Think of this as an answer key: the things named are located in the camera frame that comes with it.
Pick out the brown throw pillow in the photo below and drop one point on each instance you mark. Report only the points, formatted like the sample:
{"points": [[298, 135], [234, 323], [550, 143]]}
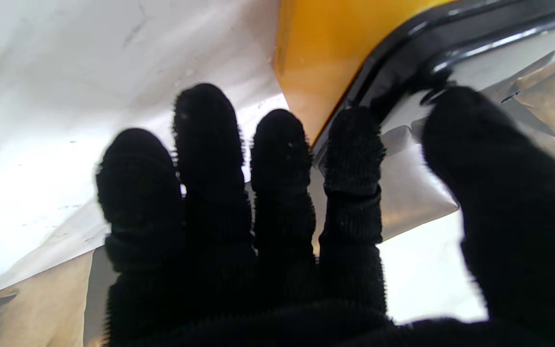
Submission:
{"points": [[554, 96], [32, 303]]}

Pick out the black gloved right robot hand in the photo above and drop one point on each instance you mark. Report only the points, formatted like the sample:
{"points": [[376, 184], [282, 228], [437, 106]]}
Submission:
{"points": [[306, 241]]}

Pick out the black tissue box base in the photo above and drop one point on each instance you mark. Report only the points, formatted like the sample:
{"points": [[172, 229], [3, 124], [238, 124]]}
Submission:
{"points": [[441, 43]]}

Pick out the orange plastic tissue box cover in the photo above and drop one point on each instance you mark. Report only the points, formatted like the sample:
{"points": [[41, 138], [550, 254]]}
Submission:
{"points": [[335, 58]]}

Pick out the brown leather sofa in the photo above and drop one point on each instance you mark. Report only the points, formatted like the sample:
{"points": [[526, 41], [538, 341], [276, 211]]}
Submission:
{"points": [[412, 193]]}

